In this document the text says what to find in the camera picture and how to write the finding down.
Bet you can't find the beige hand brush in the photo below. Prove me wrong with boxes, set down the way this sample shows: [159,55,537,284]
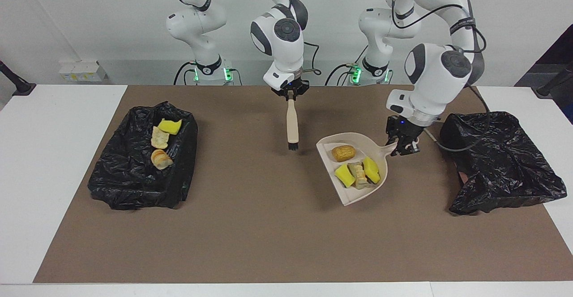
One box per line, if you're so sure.
[286,99,299,151]

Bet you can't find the pale lumpy dumpling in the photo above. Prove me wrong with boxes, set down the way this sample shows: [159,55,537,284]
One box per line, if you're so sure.
[348,163,371,189]

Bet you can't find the brown bread roll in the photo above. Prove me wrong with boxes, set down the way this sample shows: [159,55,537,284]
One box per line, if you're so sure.
[331,145,356,162]

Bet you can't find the beige plastic dustpan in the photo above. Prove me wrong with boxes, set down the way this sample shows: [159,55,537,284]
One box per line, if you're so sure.
[316,132,399,206]

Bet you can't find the notched yellow sponge piece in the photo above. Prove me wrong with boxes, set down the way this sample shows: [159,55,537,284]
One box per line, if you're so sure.
[158,118,183,135]

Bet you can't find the orange striped croissant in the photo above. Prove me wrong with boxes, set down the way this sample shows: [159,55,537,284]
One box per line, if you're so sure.
[151,149,173,170]

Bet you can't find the crumpled black bag bin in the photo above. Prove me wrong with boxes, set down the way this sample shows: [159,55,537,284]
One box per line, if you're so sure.
[440,112,568,215]

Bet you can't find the open black bag bin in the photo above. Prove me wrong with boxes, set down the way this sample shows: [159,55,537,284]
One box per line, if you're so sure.
[87,101,198,211]

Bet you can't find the brown table mat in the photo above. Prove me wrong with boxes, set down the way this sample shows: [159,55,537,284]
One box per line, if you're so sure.
[34,85,573,283]

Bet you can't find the black base cable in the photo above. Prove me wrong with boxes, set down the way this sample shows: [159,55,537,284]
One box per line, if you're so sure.
[325,63,359,86]
[173,61,197,86]

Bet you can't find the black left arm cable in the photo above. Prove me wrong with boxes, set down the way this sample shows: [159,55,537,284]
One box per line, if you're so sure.
[389,0,493,153]

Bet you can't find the white wall power strip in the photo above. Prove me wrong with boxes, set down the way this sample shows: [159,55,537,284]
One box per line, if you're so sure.
[59,60,107,82]

